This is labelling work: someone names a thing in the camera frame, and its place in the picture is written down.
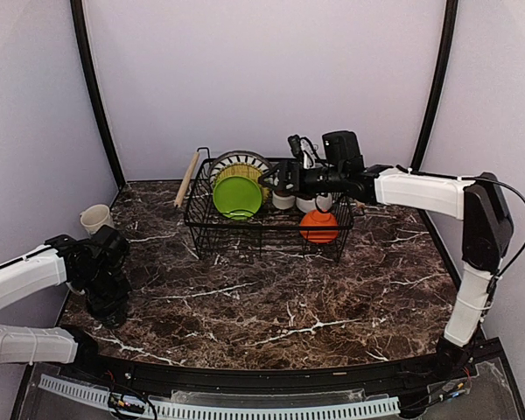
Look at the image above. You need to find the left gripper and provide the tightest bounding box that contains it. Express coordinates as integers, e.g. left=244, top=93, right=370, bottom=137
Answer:
left=78, top=265, right=132, bottom=312

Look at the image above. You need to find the white brown-band cup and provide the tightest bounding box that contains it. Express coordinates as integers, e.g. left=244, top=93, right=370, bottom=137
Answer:
left=272, top=191, right=296, bottom=210

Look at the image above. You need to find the floral white tall cup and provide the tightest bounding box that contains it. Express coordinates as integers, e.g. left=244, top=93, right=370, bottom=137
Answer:
left=80, top=204, right=115, bottom=235

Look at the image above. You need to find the dark green mug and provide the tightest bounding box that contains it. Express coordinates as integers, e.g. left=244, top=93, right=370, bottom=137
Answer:
left=99, top=312, right=127, bottom=330

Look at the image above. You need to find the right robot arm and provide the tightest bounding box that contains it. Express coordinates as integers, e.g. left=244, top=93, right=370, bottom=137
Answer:
left=259, top=130, right=514, bottom=347

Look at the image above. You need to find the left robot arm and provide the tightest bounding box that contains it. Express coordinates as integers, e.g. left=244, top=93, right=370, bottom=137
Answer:
left=0, top=226, right=131, bottom=382

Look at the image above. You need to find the yellow woven plate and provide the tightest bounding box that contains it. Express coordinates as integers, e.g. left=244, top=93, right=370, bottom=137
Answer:
left=213, top=163, right=270, bottom=203

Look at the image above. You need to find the green plastic plate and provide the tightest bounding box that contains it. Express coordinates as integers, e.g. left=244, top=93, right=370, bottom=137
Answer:
left=213, top=175, right=263, bottom=221

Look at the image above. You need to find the blue striped white plate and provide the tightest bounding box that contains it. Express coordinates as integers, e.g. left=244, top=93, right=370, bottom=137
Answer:
left=208, top=150, right=270, bottom=186

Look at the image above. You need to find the orange bowl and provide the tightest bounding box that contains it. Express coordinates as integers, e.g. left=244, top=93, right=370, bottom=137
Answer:
left=299, top=210, right=340, bottom=244

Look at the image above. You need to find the white ceramic bowl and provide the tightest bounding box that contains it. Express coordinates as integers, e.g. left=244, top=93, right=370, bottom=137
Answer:
left=296, top=193, right=333, bottom=214

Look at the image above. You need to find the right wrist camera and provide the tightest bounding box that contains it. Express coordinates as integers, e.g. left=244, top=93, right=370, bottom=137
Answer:
left=288, top=135, right=320, bottom=169

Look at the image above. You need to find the black wire dish rack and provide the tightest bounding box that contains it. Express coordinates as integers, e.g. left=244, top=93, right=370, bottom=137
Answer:
left=184, top=157, right=364, bottom=261

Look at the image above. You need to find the left wooden rack handle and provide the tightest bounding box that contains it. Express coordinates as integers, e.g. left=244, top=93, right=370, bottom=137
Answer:
left=174, top=150, right=200, bottom=208

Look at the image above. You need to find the white cable duct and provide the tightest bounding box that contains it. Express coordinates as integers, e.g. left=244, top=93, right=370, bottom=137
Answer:
left=38, top=374, right=400, bottom=420

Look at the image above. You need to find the black front rail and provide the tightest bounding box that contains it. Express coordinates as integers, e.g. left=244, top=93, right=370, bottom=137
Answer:
left=56, top=349, right=478, bottom=397

